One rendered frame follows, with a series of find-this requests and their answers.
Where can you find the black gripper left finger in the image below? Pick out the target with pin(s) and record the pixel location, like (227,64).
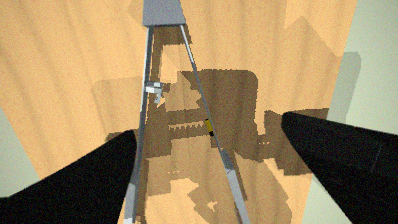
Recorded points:
(90,190)

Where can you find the light wooden board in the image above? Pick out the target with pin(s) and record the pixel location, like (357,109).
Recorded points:
(71,76)

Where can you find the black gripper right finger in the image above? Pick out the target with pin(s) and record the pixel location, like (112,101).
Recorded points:
(357,166)

